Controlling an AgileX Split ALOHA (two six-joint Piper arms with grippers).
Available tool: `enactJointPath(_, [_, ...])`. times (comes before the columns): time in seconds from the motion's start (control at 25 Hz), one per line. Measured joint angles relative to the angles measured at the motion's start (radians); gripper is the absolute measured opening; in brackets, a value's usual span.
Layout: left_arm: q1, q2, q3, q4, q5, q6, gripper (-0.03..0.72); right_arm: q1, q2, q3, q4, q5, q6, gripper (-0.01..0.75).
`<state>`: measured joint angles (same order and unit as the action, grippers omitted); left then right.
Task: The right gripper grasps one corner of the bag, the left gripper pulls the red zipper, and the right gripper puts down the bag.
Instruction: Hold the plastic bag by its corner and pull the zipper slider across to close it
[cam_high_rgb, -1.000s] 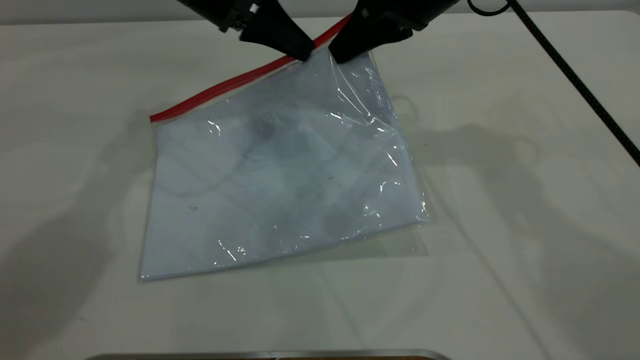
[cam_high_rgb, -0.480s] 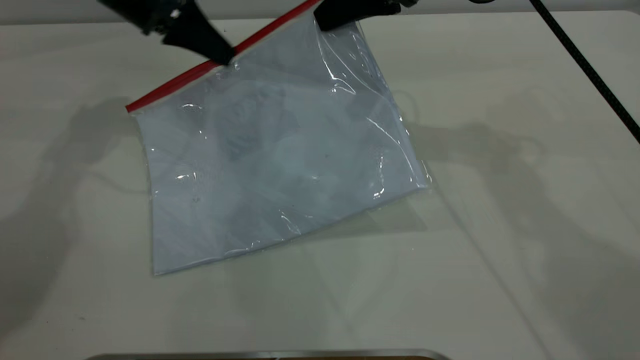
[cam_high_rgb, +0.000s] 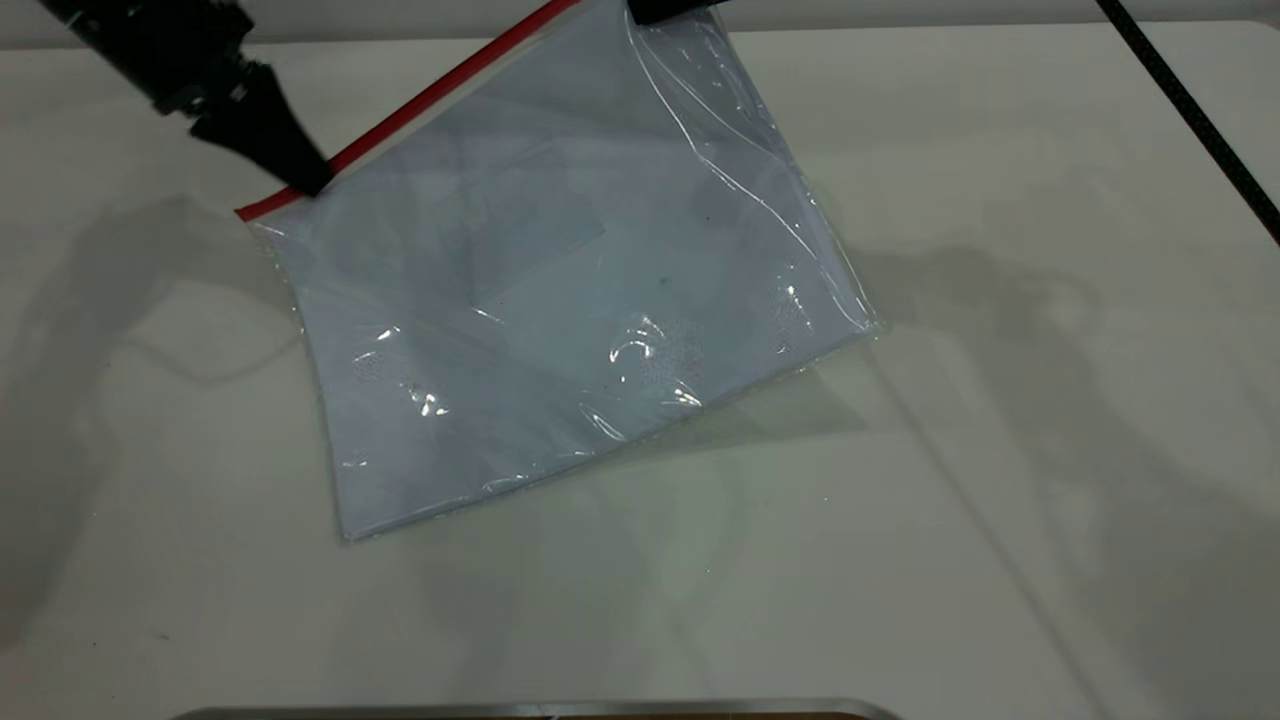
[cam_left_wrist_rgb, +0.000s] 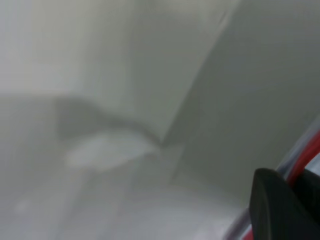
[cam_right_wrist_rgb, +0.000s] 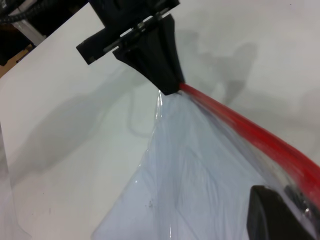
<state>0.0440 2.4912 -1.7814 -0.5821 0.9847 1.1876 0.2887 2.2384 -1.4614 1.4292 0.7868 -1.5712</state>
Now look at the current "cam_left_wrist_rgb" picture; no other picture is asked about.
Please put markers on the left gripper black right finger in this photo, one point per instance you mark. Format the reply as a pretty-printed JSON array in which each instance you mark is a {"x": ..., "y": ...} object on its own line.
[{"x": 311, "y": 187}]

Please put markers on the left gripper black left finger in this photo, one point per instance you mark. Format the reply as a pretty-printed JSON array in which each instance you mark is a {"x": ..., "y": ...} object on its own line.
[{"x": 277, "y": 212}]

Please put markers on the transparent bag with red zipper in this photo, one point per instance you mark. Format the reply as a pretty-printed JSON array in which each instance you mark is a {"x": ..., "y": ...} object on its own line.
[{"x": 150, "y": 212}]

